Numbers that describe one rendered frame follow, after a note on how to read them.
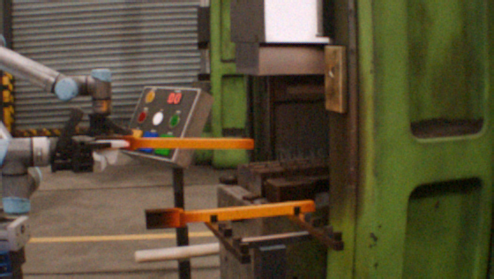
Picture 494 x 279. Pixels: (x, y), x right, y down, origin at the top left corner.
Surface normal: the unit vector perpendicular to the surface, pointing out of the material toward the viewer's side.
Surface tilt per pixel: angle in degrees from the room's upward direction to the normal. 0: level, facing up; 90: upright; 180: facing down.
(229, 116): 90
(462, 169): 90
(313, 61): 90
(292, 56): 90
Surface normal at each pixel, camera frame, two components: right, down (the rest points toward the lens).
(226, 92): 0.07, 0.16
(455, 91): 0.36, 0.12
